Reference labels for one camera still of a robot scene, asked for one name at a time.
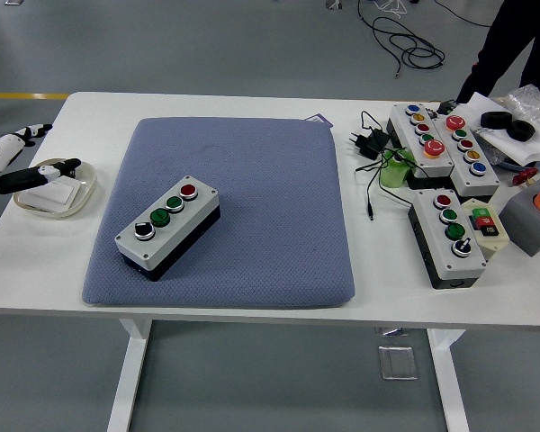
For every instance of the white wall switch plate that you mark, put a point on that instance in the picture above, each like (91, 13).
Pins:
(58, 193)

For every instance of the cream three-button switch box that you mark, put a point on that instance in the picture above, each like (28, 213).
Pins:
(495, 240)

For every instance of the grey five-button control box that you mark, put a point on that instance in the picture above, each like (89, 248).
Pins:
(481, 182)
(405, 128)

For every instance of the small metal floor bracket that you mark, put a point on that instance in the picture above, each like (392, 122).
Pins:
(391, 331)

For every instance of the metal floor socket plate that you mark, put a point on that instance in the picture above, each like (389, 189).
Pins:
(398, 362)

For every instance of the white foam sheet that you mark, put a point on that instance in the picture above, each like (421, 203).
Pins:
(522, 148)

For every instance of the person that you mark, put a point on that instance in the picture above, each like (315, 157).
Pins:
(504, 45)

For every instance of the small black device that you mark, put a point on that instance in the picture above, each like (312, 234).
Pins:
(445, 108)

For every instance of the purple-edged card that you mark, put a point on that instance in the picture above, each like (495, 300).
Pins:
(317, 119)

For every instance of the blue-grey cushion mat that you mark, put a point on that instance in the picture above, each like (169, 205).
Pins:
(261, 216)

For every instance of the clear bubble wrap bag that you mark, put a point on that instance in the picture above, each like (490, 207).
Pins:
(528, 103)

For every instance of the grey four-button control box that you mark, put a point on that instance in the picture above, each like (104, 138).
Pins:
(162, 234)
(450, 270)

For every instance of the cream plastic tray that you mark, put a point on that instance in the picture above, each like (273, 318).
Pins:
(83, 193)

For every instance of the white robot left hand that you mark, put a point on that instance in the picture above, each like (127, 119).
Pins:
(0, 155)

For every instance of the grey foam block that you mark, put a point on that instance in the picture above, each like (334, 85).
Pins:
(526, 225)

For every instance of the black power adapter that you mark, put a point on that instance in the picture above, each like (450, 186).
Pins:
(371, 144)

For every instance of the metal floor fitting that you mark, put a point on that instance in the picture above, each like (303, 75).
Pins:
(334, 4)

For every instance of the green plastic cup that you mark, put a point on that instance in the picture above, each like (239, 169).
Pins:
(391, 173)

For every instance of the white table leg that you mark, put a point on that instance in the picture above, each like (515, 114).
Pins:
(450, 382)
(130, 382)

